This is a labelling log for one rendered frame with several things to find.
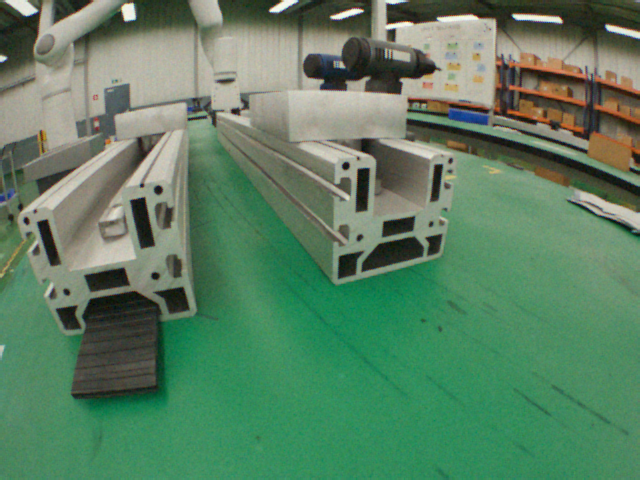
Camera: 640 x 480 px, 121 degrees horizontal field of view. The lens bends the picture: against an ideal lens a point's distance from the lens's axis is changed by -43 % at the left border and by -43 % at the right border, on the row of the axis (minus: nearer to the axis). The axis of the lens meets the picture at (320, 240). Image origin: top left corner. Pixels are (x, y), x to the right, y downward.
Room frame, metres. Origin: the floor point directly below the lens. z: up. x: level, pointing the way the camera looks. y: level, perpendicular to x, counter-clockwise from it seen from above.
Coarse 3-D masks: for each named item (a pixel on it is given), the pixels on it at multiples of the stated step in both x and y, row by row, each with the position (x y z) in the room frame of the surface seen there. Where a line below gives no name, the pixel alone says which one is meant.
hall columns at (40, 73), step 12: (48, 0) 4.66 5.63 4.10; (372, 0) 8.97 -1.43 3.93; (384, 0) 8.85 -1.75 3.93; (48, 12) 4.68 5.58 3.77; (372, 12) 8.96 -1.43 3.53; (384, 12) 8.84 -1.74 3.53; (48, 24) 4.70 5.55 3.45; (372, 24) 8.96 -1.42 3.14; (384, 24) 8.84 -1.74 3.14; (372, 36) 8.96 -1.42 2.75; (384, 36) 8.84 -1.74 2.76; (36, 72) 4.59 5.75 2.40; (36, 84) 4.59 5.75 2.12
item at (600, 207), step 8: (576, 192) 0.43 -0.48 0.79; (576, 200) 0.39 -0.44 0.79; (584, 200) 0.37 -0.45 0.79; (592, 200) 0.37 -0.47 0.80; (600, 200) 0.38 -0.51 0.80; (592, 208) 0.35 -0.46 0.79; (600, 208) 0.36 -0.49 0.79; (608, 208) 0.34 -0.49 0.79; (616, 208) 0.34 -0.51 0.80; (624, 208) 0.34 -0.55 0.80; (608, 216) 0.32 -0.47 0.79; (616, 216) 0.31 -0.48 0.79; (624, 216) 0.30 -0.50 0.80; (632, 216) 0.30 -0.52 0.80; (632, 224) 0.28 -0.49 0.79; (632, 232) 0.27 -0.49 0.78
